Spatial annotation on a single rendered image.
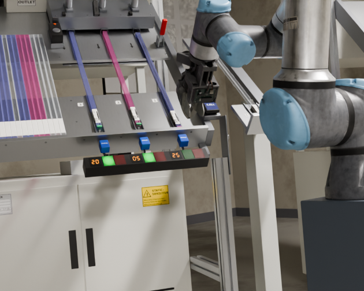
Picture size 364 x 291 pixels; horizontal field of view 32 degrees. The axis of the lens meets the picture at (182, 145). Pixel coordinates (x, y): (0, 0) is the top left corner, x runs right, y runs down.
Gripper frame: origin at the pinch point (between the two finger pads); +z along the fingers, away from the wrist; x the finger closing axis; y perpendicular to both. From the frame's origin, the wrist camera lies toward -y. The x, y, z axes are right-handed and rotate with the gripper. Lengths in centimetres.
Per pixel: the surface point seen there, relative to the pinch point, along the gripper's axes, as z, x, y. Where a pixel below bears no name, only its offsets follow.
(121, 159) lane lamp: 10.8, -18.3, 4.6
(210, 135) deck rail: 10.7, 9.0, -2.3
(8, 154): 12.2, -46.5, -2.2
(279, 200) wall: 290, 203, -220
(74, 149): 12.3, -29.3, -2.2
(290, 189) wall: 275, 208, -218
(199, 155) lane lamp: 10.8, 3.3, 5.2
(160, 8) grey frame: 10, 13, -72
